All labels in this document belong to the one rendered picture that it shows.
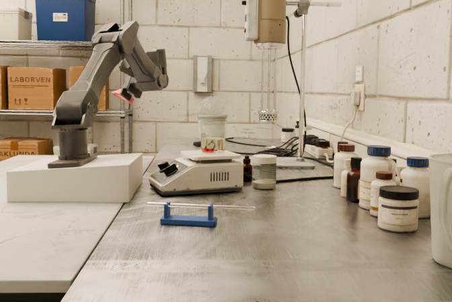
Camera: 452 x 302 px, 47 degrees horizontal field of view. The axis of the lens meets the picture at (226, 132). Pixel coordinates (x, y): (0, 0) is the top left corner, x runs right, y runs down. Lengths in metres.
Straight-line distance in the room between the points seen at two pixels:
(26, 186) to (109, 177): 0.17
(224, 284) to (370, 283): 0.18
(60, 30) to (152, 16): 0.66
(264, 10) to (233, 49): 2.06
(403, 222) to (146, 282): 0.47
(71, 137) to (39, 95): 2.30
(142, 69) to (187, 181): 0.49
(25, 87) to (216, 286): 2.96
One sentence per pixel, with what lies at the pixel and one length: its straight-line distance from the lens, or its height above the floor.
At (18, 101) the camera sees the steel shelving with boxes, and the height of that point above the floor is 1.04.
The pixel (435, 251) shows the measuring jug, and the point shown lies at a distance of 0.81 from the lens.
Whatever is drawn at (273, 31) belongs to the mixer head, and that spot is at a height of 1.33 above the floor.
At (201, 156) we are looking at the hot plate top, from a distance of 1.19.
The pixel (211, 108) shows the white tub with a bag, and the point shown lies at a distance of 2.31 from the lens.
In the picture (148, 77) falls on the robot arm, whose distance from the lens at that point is 1.57.
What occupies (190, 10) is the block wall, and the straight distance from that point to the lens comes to 3.73.
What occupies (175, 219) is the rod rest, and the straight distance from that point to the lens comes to 0.93.
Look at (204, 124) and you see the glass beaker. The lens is 1.22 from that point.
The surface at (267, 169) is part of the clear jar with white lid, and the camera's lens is 1.25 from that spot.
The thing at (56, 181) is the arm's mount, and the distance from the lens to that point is 1.14.
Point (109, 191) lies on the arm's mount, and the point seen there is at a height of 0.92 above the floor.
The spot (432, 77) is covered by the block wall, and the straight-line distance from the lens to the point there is 1.26.
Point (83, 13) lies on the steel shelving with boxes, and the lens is 3.46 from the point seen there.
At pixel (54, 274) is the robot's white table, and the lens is 0.73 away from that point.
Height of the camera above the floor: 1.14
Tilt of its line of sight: 5 degrees down
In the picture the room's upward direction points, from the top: 1 degrees clockwise
